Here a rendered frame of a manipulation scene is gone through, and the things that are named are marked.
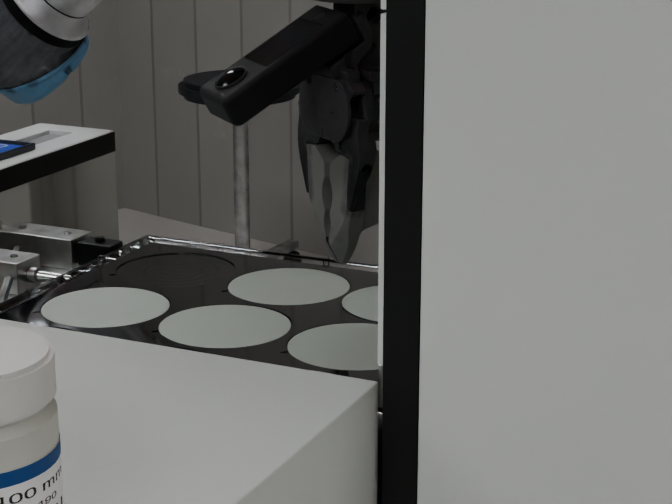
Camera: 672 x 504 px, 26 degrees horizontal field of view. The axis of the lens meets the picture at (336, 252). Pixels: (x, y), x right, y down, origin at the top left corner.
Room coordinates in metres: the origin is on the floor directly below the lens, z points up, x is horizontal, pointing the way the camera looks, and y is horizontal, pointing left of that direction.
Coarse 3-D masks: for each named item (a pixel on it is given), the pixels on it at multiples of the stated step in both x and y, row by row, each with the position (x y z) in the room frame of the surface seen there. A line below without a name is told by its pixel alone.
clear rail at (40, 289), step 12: (144, 240) 1.27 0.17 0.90; (108, 252) 1.23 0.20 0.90; (120, 252) 1.24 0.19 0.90; (84, 264) 1.19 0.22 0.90; (96, 264) 1.20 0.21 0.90; (60, 276) 1.16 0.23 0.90; (72, 276) 1.17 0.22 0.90; (36, 288) 1.13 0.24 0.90; (48, 288) 1.14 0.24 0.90; (12, 300) 1.10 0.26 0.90; (24, 300) 1.11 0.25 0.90; (0, 312) 1.08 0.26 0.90
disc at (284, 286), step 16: (256, 272) 1.18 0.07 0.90; (272, 272) 1.18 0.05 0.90; (288, 272) 1.18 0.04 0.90; (304, 272) 1.18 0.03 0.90; (320, 272) 1.18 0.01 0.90; (240, 288) 1.14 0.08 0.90; (256, 288) 1.14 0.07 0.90; (272, 288) 1.14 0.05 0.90; (288, 288) 1.14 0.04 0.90; (304, 288) 1.14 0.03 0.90; (320, 288) 1.14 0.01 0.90; (336, 288) 1.14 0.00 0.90; (272, 304) 1.10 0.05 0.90; (288, 304) 1.10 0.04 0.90
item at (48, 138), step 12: (12, 132) 1.47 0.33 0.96; (24, 132) 1.47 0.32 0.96; (36, 132) 1.47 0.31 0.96; (48, 132) 1.48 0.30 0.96; (60, 132) 1.48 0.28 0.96; (72, 132) 1.47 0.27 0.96; (84, 132) 1.47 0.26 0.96; (96, 132) 1.47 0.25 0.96; (108, 132) 1.48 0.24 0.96; (36, 144) 1.41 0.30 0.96; (48, 144) 1.41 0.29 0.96; (60, 144) 1.41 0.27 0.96; (72, 144) 1.42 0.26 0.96; (24, 156) 1.36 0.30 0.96; (36, 156) 1.36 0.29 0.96; (0, 168) 1.31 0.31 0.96
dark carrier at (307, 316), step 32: (128, 256) 1.23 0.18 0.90; (160, 256) 1.23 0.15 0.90; (192, 256) 1.23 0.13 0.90; (224, 256) 1.23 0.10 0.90; (256, 256) 1.23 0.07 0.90; (64, 288) 1.14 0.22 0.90; (160, 288) 1.14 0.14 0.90; (192, 288) 1.14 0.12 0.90; (224, 288) 1.14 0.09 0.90; (352, 288) 1.14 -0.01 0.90; (32, 320) 1.06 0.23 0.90; (160, 320) 1.06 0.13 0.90; (320, 320) 1.06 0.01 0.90; (352, 320) 1.06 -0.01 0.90; (224, 352) 0.99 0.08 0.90; (256, 352) 0.99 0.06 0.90; (288, 352) 0.99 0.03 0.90
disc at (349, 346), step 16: (304, 336) 1.02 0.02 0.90; (320, 336) 1.02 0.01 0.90; (336, 336) 1.02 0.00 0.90; (352, 336) 1.02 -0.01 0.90; (368, 336) 1.02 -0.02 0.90; (304, 352) 0.99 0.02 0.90; (320, 352) 0.99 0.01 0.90; (336, 352) 0.99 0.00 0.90; (352, 352) 0.99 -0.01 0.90; (368, 352) 0.99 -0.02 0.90; (336, 368) 0.95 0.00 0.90; (352, 368) 0.95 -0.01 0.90; (368, 368) 0.95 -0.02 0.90
